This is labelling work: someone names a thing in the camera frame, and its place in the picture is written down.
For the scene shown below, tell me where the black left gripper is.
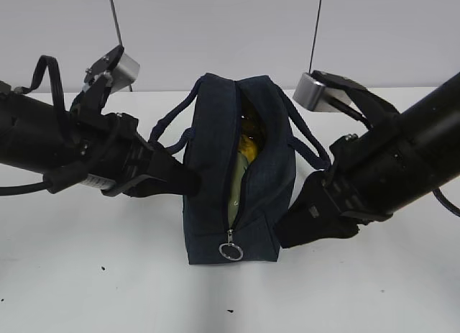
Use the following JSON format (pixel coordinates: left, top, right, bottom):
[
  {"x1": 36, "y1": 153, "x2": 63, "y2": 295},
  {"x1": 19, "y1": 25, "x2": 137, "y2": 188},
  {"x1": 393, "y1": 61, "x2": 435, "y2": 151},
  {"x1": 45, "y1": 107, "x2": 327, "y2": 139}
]
[{"x1": 77, "y1": 112, "x2": 201, "y2": 197}]

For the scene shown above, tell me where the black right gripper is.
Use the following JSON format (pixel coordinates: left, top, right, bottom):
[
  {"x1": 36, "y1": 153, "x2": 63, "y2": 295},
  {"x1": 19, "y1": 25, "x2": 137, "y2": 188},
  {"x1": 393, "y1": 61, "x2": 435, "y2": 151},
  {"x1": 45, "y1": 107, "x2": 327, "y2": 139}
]
[{"x1": 275, "y1": 134, "x2": 393, "y2": 249}]

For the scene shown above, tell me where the silver zipper pull ring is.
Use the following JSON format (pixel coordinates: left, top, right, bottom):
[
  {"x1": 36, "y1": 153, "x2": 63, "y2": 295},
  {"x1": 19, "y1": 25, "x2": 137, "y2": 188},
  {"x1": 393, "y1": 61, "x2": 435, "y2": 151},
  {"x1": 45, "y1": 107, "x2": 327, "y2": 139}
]
[{"x1": 218, "y1": 229, "x2": 244, "y2": 263}]

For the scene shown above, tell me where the green lidded lunch box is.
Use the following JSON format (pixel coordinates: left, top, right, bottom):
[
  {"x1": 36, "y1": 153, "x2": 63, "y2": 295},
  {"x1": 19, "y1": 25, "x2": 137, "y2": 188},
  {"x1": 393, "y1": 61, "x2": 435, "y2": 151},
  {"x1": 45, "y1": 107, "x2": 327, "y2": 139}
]
[{"x1": 227, "y1": 152, "x2": 249, "y2": 227}]

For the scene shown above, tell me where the yellow squash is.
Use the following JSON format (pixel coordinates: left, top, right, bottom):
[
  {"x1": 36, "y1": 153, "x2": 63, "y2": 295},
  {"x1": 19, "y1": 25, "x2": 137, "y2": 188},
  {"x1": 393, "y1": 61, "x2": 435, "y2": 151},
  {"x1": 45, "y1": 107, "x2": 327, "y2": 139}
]
[{"x1": 239, "y1": 134, "x2": 259, "y2": 163}]

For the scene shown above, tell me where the dark blue lunch bag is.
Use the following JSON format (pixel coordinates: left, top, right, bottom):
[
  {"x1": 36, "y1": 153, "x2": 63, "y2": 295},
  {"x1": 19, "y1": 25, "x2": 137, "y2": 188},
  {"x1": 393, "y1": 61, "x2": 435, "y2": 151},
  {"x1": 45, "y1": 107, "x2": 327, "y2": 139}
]
[{"x1": 150, "y1": 73, "x2": 331, "y2": 265}]

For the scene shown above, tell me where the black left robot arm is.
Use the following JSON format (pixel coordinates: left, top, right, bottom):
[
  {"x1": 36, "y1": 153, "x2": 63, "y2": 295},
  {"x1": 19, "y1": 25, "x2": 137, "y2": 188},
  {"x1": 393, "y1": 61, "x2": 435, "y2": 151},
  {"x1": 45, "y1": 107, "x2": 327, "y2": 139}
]
[{"x1": 1, "y1": 90, "x2": 201, "y2": 198}]

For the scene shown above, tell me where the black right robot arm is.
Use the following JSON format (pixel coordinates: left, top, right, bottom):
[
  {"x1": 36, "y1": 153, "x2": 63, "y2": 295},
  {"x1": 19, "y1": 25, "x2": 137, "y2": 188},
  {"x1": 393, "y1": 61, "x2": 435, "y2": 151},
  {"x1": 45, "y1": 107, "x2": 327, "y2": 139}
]
[{"x1": 274, "y1": 70, "x2": 459, "y2": 249}]

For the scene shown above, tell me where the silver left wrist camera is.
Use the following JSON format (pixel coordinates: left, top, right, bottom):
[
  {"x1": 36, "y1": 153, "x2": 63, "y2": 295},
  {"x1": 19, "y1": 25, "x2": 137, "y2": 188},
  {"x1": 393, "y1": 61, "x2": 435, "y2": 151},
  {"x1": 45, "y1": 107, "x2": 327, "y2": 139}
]
[{"x1": 81, "y1": 44, "x2": 141, "y2": 96}]

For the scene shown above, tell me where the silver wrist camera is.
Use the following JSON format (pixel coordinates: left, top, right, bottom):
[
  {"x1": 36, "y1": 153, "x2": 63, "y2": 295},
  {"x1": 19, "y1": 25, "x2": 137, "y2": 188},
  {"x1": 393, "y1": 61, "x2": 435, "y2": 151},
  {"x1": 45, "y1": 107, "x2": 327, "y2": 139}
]
[
  {"x1": 81, "y1": 44, "x2": 141, "y2": 96},
  {"x1": 293, "y1": 70, "x2": 366, "y2": 112}
]

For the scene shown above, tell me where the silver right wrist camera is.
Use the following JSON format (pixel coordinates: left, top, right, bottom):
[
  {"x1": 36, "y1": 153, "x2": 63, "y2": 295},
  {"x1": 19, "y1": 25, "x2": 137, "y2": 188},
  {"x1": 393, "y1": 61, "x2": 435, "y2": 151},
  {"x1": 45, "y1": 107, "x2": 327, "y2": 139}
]
[{"x1": 293, "y1": 70, "x2": 366, "y2": 112}]

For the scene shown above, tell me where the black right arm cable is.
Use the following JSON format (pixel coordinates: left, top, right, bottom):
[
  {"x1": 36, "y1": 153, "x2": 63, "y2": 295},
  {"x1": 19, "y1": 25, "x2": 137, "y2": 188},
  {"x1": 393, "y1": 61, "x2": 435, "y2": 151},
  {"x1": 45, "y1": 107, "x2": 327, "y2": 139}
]
[{"x1": 433, "y1": 187, "x2": 460, "y2": 219}]

